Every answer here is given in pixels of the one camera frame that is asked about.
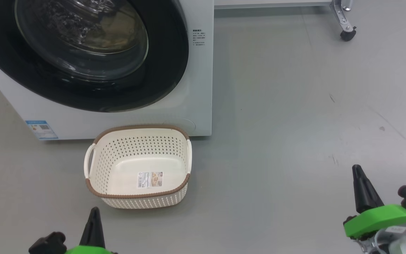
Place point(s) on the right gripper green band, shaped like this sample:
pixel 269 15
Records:
pixel 382 218

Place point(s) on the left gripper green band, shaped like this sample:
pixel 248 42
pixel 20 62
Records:
pixel 90 250

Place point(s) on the washing machine door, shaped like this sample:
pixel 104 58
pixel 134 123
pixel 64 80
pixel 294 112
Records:
pixel 167 53

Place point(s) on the cream garment with blue cuff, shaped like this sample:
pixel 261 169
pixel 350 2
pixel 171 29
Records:
pixel 118 35

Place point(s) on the white front-load washing machine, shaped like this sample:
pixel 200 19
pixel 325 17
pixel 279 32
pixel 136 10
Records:
pixel 199 88

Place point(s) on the cream perforated laundry basket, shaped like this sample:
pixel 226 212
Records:
pixel 139 201

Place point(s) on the paper product label in basket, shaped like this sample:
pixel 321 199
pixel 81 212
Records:
pixel 150 180

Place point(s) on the blue energy label sticker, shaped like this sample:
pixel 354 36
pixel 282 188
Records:
pixel 41 129

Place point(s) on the metal frame leg with caster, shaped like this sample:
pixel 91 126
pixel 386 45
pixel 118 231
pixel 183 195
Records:
pixel 345 21

